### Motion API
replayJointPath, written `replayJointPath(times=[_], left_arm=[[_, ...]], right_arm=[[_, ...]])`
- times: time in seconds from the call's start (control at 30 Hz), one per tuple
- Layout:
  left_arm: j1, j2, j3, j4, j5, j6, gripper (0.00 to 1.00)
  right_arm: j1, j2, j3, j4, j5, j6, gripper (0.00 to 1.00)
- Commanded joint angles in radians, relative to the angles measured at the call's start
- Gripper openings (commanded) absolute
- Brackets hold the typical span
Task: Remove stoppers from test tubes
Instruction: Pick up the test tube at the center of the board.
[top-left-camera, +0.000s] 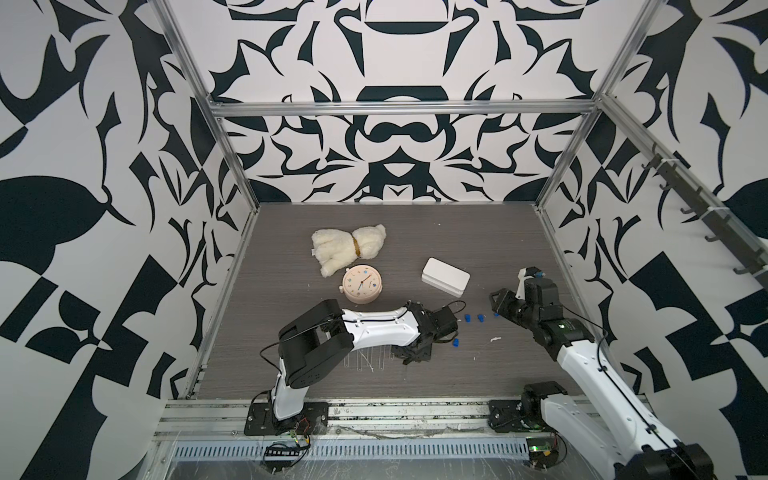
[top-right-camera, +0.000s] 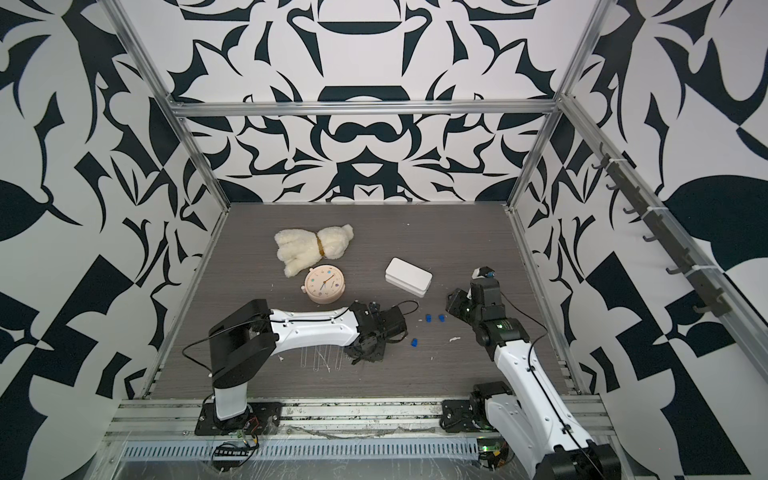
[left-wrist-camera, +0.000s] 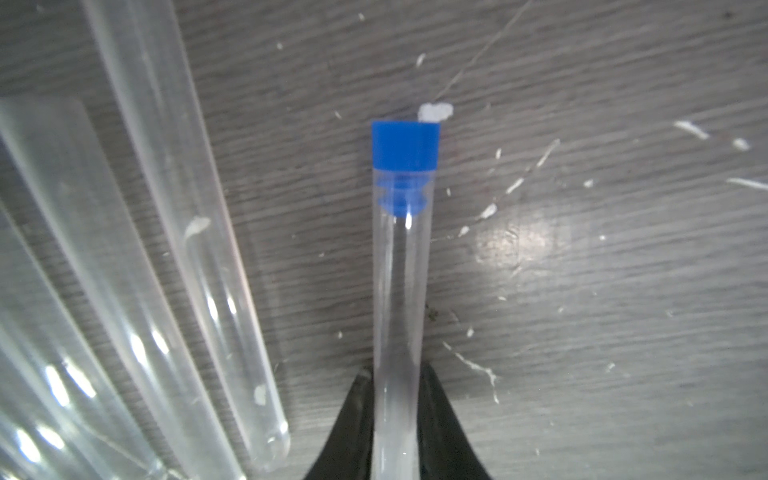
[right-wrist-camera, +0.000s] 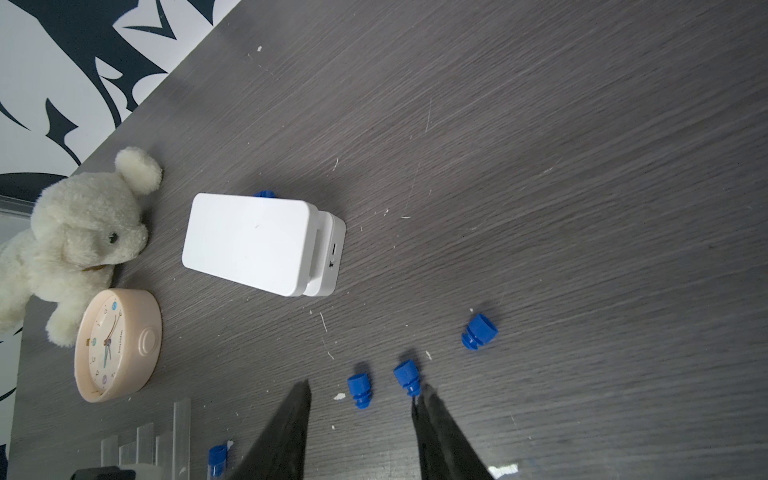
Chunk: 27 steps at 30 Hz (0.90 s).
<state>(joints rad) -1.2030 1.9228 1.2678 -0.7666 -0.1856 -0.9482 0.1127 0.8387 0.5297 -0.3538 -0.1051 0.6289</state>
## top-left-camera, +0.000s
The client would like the white rectangular box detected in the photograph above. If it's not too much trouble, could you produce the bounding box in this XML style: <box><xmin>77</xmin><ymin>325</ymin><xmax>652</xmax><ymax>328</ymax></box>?
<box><xmin>421</xmin><ymin>257</ymin><xmax>471</xmax><ymax>298</ymax></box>

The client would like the wall hook rack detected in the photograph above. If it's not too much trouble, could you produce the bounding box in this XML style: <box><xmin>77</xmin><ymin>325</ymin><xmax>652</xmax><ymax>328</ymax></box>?
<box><xmin>640</xmin><ymin>143</ymin><xmax>767</xmax><ymax>289</ymax></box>

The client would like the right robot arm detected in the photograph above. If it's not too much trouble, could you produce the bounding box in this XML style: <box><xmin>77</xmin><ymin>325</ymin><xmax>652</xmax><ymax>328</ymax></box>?
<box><xmin>488</xmin><ymin>268</ymin><xmax>715</xmax><ymax>479</ymax></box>

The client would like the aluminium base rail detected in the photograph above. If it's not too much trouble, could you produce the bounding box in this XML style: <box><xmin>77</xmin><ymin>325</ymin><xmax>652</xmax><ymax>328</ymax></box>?
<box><xmin>152</xmin><ymin>395</ymin><xmax>664</xmax><ymax>445</ymax></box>

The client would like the electronics board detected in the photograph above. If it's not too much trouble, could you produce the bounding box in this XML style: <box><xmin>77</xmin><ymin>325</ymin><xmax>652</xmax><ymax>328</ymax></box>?
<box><xmin>526</xmin><ymin>433</ymin><xmax>569</xmax><ymax>471</ymax></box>
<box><xmin>261</xmin><ymin>435</ymin><xmax>312</xmax><ymax>474</ymax></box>

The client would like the cream plush dog toy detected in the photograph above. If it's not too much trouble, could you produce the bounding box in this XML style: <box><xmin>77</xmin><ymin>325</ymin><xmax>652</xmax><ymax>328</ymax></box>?
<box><xmin>311</xmin><ymin>224</ymin><xmax>387</xmax><ymax>278</ymax></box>

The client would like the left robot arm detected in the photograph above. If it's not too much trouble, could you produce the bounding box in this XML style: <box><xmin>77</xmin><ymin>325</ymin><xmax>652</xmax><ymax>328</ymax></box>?
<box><xmin>270</xmin><ymin>299</ymin><xmax>458</xmax><ymax>422</ymax></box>

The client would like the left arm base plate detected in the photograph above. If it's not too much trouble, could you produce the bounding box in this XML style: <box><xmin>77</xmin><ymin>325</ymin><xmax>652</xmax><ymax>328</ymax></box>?
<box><xmin>243</xmin><ymin>402</ymin><xmax>330</xmax><ymax>436</ymax></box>

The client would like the pink round alarm clock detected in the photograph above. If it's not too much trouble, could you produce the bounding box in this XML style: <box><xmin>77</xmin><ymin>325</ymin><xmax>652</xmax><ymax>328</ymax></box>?
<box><xmin>339</xmin><ymin>265</ymin><xmax>383</xmax><ymax>305</ymax></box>

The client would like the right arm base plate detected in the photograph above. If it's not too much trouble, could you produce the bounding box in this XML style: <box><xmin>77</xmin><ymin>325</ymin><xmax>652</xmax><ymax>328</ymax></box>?
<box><xmin>487</xmin><ymin>400</ymin><xmax>543</xmax><ymax>433</ymax></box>

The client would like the right electronics board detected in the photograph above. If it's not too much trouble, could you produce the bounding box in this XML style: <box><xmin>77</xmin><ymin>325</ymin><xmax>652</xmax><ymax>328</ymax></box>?
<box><xmin>526</xmin><ymin>433</ymin><xmax>569</xmax><ymax>471</ymax></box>

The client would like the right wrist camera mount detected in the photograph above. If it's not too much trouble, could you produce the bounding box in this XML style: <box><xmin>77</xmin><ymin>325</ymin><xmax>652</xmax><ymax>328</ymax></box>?
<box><xmin>516</xmin><ymin>267</ymin><xmax>545</xmax><ymax>301</ymax></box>

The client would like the left electronics board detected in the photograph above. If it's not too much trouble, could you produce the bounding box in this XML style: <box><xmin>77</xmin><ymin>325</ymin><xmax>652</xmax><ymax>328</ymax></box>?
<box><xmin>261</xmin><ymin>435</ymin><xmax>312</xmax><ymax>474</ymax></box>

